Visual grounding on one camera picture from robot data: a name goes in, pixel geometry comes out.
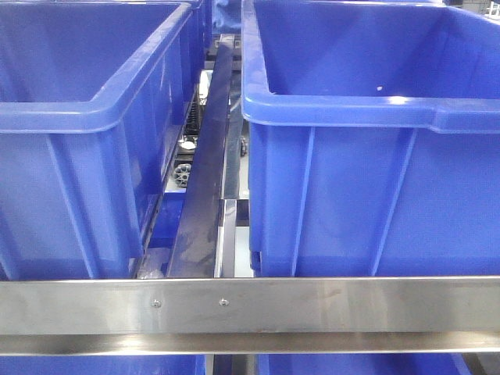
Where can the upper blue bin right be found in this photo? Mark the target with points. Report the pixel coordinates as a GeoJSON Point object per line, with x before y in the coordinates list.
{"type": "Point", "coordinates": [374, 138]}

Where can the steel shelf front rail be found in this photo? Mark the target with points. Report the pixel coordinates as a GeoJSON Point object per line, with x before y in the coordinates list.
{"type": "Point", "coordinates": [246, 315]}

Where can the blue bin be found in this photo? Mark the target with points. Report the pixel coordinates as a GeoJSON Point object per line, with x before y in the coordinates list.
{"type": "Point", "coordinates": [93, 99]}
{"type": "Point", "coordinates": [374, 138]}
{"type": "Point", "coordinates": [160, 364]}
{"type": "Point", "coordinates": [362, 364]}

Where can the lower blue bin left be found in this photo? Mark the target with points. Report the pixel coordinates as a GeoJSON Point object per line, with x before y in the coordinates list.
{"type": "Point", "coordinates": [160, 364]}

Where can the lower blue bin right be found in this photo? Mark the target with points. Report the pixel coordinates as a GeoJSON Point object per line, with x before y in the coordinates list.
{"type": "Point", "coordinates": [362, 364]}

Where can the steel shelf divider rail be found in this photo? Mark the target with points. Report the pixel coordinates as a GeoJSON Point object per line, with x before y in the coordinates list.
{"type": "Point", "coordinates": [194, 249]}

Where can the upper blue bin left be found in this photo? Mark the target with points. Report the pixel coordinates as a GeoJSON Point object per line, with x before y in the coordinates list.
{"type": "Point", "coordinates": [93, 99]}

